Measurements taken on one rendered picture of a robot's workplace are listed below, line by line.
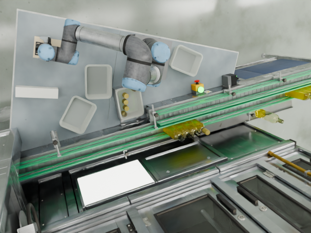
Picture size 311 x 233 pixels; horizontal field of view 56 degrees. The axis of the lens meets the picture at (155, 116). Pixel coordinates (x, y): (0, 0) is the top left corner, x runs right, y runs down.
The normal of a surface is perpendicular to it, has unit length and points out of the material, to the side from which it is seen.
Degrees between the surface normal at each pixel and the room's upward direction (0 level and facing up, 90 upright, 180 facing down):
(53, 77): 0
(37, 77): 0
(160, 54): 7
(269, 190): 90
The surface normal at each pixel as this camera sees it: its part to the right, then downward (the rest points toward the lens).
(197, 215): -0.15, -0.93
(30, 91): 0.36, 0.27
